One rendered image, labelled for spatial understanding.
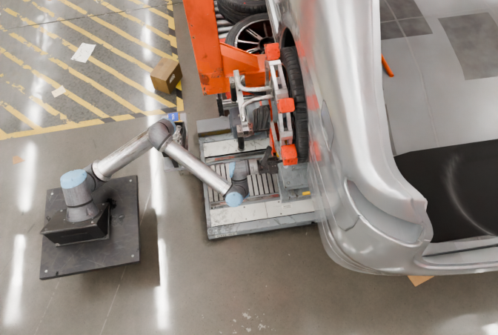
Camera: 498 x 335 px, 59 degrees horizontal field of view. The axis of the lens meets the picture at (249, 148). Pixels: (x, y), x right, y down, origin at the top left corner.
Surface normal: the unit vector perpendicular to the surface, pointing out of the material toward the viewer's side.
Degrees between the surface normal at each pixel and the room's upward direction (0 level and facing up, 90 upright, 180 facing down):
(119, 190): 0
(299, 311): 0
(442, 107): 22
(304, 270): 0
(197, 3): 90
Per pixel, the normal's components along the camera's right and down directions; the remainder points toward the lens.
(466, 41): -0.04, -0.49
